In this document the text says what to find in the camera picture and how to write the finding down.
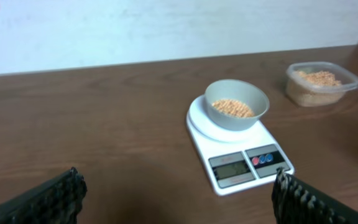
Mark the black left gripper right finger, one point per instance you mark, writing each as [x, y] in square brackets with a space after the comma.
[295, 202]

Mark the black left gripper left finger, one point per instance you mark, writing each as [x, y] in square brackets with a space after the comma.
[58, 200]

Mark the white digital kitchen scale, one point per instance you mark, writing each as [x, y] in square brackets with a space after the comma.
[235, 160]

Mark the soybeans in grey bowl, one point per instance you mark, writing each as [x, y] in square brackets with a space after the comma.
[233, 108]

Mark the grey round bowl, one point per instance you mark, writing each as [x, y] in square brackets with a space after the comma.
[245, 92]

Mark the pile of soybeans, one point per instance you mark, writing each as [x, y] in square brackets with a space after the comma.
[305, 89]

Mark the clear plastic container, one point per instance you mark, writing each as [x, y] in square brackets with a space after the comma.
[348, 79]

